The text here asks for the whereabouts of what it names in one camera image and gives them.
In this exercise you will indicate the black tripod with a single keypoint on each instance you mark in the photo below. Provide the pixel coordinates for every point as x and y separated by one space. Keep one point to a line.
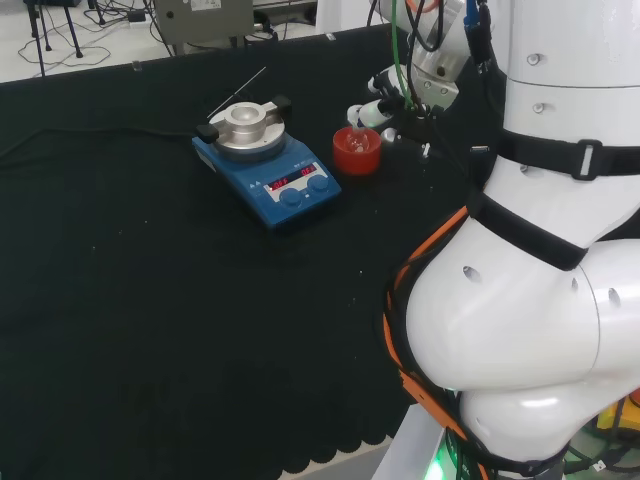
42 30

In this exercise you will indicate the grey metal box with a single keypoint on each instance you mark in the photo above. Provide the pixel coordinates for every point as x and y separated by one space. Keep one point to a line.
205 20

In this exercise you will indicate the black bench cloth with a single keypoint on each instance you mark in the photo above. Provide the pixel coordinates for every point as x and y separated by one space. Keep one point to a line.
175 325

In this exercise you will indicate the clear glass round-bottom flask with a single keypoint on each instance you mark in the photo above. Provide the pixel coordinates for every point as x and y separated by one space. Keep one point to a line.
358 142

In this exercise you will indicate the red round flask stand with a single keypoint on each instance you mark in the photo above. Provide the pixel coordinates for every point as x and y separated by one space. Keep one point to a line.
356 162

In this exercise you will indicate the heater with blue base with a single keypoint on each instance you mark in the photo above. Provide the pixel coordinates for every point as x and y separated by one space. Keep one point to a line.
280 175

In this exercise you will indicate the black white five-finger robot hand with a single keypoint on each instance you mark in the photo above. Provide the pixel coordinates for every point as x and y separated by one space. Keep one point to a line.
385 107

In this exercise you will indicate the yellow stop button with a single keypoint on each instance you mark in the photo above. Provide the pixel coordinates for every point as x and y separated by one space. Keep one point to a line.
617 412

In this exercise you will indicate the black power adapter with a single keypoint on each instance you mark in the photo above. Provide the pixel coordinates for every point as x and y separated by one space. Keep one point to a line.
137 17

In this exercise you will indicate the thin metal heater rod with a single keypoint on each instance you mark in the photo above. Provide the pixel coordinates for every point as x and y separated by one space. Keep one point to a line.
240 90

